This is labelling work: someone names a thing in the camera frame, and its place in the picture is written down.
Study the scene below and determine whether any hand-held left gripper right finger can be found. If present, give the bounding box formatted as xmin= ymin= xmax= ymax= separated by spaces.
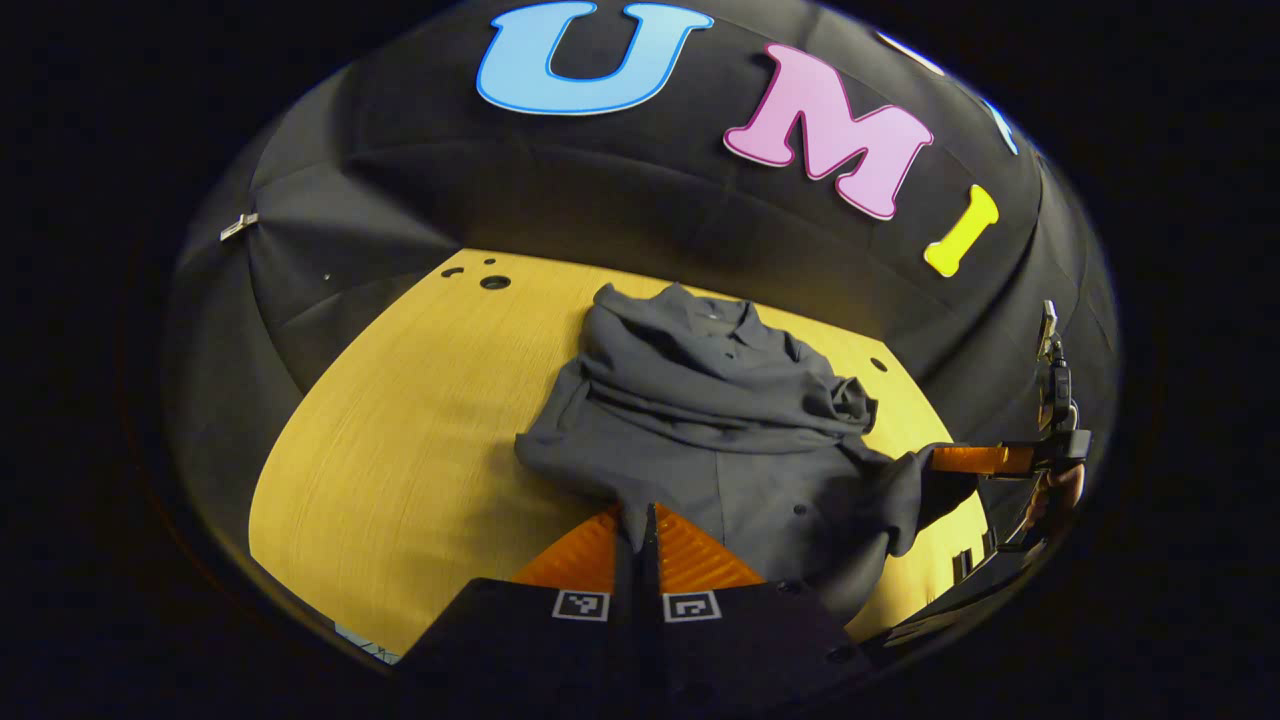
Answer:
xmin=640 ymin=502 xmax=881 ymax=720

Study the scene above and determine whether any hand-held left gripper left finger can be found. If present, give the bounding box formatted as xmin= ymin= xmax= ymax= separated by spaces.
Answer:
xmin=395 ymin=505 xmax=641 ymax=720

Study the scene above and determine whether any grey long-sleeved shirt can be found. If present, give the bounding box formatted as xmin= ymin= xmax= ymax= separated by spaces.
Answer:
xmin=515 ymin=282 xmax=986 ymax=626

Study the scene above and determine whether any pale printed sheet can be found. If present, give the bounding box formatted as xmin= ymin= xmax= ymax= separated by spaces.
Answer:
xmin=335 ymin=625 xmax=403 ymax=666

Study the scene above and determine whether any black backdrop cloth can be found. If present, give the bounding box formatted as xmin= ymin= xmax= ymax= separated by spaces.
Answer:
xmin=165 ymin=0 xmax=1121 ymax=521

